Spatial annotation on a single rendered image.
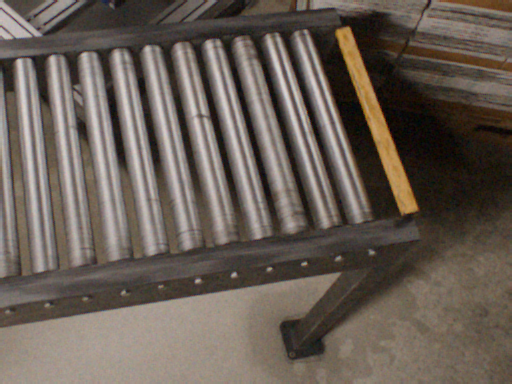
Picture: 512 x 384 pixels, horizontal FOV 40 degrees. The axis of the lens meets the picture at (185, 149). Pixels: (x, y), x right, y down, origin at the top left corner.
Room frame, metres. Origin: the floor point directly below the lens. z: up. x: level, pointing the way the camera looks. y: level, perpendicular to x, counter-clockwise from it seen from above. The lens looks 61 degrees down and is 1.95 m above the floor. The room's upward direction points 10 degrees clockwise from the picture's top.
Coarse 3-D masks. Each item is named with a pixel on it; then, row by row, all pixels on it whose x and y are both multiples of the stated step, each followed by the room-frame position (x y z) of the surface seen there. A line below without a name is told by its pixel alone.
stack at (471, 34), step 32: (320, 0) 1.32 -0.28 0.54; (352, 0) 1.33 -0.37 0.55; (384, 0) 1.33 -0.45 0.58; (416, 0) 1.33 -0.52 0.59; (352, 32) 1.32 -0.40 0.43; (384, 32) 1.33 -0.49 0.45; (416, 32) 1.34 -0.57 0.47; (448, 32) 1.33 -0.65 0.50; (480, 32) 1.33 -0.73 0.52; (384, 64) 1.34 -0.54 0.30; (416, 64) 1.33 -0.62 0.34; (448, 64) 1.33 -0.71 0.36; (352, 96) 1.33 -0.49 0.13; (448, 96) 1.33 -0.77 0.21; (480, 96) 1.34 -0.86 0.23; (416, 128) 1.33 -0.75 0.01; (448, 128) 1.33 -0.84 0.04
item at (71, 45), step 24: (168, 24) 0.93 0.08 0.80; (192, 24) 0.95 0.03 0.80; (216, 24) 0.96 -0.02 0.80; (240, 24) 0.97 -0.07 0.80; (264, 24) 0.98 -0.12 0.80; (288, 24) 0.99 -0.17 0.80; (312, 24) 1.00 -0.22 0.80; (336, 24) 1.02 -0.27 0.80; (0, 48) 0.80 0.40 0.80; (24, 48) 0.81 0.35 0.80; (48, 48) 0.82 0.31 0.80; (72, 48) 0.83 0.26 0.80; (96, 48) 0.84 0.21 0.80; (168, 48) 0.89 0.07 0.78; (288, 48) 0.98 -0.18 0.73; (72, 72) 0.82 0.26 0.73; (168, 72) 0.89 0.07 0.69
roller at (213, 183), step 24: (192, 48) 0.89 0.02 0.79; (192, 72) 0.83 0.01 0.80; (192, 96) 0.77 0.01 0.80; (192, 120) 0.72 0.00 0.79; (192, 144) 0.67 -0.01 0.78; (216, 144) 0.68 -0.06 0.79; (216, 168) 0.62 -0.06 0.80; (216, 192) 0.57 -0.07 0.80; (216, 216) 0.52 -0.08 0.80; (216, 240) 0.48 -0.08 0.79; (240, 240) 0.49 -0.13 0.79
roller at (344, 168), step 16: (304, 32) 0.98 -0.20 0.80; (304, 48) 0.94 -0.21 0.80; (304, 64) 0.90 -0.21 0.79; (320, 64) 0.91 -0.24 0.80; (304, 80) 0.87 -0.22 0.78; (320, 80) 0.86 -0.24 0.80; (320, 96) 0.83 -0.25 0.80; (320, 112) 0.79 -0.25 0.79; (336, 112) 0.79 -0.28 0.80; (320, 128) 0.76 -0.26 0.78; (336, 128) 0.76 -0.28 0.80; (336, 144) 0.72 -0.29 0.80; (336, 160) 0.69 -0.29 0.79; (352, 160) 0.69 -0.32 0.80; (336, 176) 0.66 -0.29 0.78; (352, 176) 0.66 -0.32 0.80; (352, 192) 0.62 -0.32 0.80; (352, 208) 0.59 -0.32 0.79; (368, 208) 0.60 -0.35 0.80; (352, 224) 0.56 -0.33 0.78
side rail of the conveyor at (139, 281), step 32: (384, 224) 0.57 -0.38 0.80; (416, 224) 0.58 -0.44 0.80; (160, 256) 0.43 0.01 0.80; (192, 256) 0.44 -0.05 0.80; (224, 256) 0.45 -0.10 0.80; (256, 256) 0.46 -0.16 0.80; (288, 256) 0.47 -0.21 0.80; (320, 256) 0.48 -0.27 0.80; (352, 256) 0.51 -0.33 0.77; (384, 256) 0.53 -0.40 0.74; (0, 288) 0.32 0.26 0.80; (32, 288) 0.33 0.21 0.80; (64, 288) 0.34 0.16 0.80; (96, 288) 0.35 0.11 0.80; (128, 288) 0.36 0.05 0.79; (160, 288) 0.38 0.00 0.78; (192, 288) 0.41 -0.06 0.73; (224, 288) 0.43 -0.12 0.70; (0, 320) 0.29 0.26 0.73; (32, 320) 0.31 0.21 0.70
